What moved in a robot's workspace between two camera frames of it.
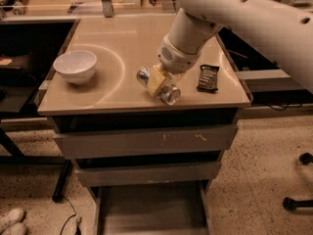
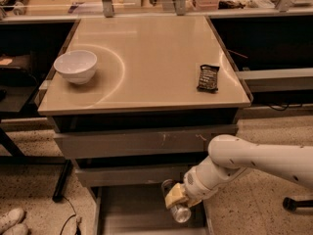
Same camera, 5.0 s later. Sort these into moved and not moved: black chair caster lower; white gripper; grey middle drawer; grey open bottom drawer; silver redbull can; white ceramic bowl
Moved: silver redbull can; white gripper
Not moved: black chair caster lower; grey open bottom drawer; white ceramic bowl; grey middle drawer
